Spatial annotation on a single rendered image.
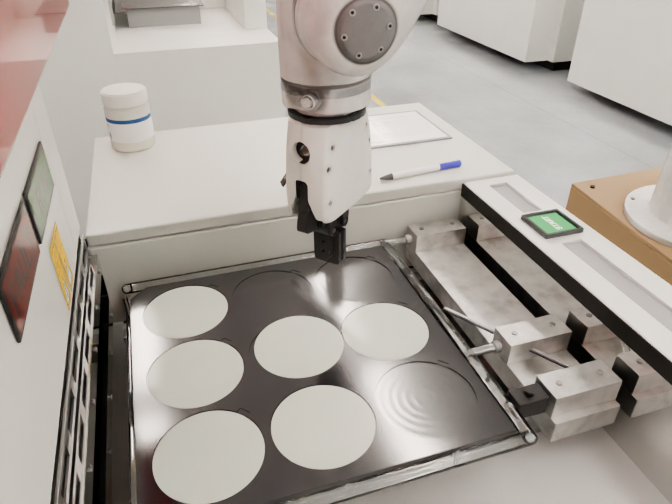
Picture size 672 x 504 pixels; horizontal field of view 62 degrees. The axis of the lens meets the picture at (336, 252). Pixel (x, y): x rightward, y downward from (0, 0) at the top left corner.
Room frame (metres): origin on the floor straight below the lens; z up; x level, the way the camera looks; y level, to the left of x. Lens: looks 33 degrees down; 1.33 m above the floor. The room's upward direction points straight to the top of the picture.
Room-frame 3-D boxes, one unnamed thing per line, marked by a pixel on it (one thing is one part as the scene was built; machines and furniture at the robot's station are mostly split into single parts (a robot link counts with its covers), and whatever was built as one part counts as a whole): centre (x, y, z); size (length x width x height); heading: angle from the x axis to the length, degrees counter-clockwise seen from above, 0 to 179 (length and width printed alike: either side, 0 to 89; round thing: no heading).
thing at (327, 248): (0.51, 0.02, 1.01); 0.03 x 0.03 x 0.07; 60
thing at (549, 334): (0.49, -0.23, 0.89); 0.08 x 0.03 x 0.03; 108
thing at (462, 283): (0.56, -0.20, 0.87); 0.36 x 0.08 x 0.03; 18
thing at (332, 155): (0.53, 0.01, 1.11); 0.10 x 0.07 x 0.11; 150
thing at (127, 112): (0.89, 0.34, 1.01); 0.07 x 0.07 x 0.10
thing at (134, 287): (0.64, 0.10, 0.90); 0.37 x 0.01 x 0.01; 108
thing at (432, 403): (0.47, 0.05, 0.90); 0.34 x 0.34 x 0.01; 18
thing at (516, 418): (0.52, -0.13, 0.90); 0.38 x 0.01 x 0.01; 18
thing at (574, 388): (0.41, -0.25, 0.89); 0.08 x 0.03 x 0.03; 108
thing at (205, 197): (0.86, 0.07, 0.89); 0.62 x 0.35 x 0.14; 108
